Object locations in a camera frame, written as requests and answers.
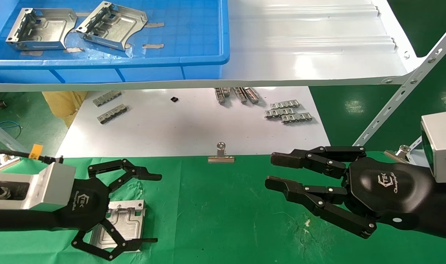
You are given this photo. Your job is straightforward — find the stamped metal bracket part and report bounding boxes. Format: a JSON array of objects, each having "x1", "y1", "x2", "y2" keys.
[
  {"x1": 89, "y1": 200, "x2": 147, "y2": 253},
  {"x1": 5, "y1": 7, "x2": 78, "y2": 50},
  {"x1": 75, "y1": 1, "x2": 148, "y2": 51}
]

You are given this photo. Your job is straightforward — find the black camera cable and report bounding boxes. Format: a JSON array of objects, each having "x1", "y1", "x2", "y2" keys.
[{"x1": 0, "y1": 147, "x2": 64, "y2": 164}]

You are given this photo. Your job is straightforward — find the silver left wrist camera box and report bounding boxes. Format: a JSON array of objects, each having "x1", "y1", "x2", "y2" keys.
[{"x1": 0, "y1": 162, "x2": 77, "y2": 212}]

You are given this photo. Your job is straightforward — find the yellow cable tag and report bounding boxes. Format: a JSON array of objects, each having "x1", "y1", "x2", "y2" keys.
[{"x1": 29, "y1": 144, "x2": 44, "y2": 160}]

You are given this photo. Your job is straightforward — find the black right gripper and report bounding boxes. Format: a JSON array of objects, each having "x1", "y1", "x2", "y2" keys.
[{"x1": 265, "y1": 146, "x2": 436, "y2": 239}]

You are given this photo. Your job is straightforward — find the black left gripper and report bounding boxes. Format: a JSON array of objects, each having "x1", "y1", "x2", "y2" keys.
[{"x1": 54, "y1": 159, "x2": 162, "y2": 261}]

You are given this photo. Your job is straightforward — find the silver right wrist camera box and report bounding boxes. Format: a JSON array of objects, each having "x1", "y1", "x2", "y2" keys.
[{"x1": 421, "y1": 112, "x2": 446, "y2": 183}]

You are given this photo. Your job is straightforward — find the yellow plastic bag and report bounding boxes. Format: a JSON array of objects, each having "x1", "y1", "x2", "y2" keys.
[{"x1": 42, "y1": 91, "x2": 88, "y2": 128}]

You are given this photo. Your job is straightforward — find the white metal shelf board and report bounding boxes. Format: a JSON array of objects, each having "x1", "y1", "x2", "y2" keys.
[{"x1": 0, "y1": 0, "x2": 423, "y2": 92}]

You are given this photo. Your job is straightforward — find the green table mat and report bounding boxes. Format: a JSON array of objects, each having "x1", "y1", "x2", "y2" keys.
[{"x1": 0, "y1": 151, "x2": 446, "y2": 264}]

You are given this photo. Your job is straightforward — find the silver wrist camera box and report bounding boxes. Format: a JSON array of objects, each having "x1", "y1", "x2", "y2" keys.
[
  {"x1": 421, "y1": 112, "x2": 446, "y2": 183},
  {"x1": 0, "y1": 162, "x2": 77, "y2": 212}
]

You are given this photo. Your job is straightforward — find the white paper sheet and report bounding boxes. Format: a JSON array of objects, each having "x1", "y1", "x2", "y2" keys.
[{"x1": 55, "y1": 86, "x2": 330, "y2": 158}]

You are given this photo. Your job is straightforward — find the grey metal bar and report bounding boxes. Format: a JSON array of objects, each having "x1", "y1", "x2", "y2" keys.
[{"x1": 0, "y1": 118, "x2": 30, "y2": 151}]

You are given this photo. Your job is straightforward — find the blue cable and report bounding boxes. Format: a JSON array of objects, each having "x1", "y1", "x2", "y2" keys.
[{"x1": 0, "y1": 121, "x2": 22, "y2": 140}]

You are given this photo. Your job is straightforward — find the blue plastic bin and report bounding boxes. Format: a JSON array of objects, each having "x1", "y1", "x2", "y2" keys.
[{"x1": 0, "y1": 0, "x2": 231, "y2": 84}]

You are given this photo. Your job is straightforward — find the small metal connector strip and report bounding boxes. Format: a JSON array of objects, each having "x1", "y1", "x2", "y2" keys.
[
  {"x1": 281, "y1": 113, "x2": 313, "y2": 124},
  {"x1": 233, "y1": 87, "x2": 247, "y2": 104},
  {"x1": 243, "y1": 87, "x2": 260, "y2": 104},
  {"x1": 265, "y1": 107, "x2": 296, "y2": 118},
  {"x1": 97, "y1": 104, "x2": 128, "y2": 124},
  {"x1": 270, "y1": 99, "x2": 300, "y2": 109},
  {"x1": 215, "y1": 87, "x2": 231, "y2": 105},
  {"x1": 93, "y1": 91, "x2": 122, "y2": 107}
]

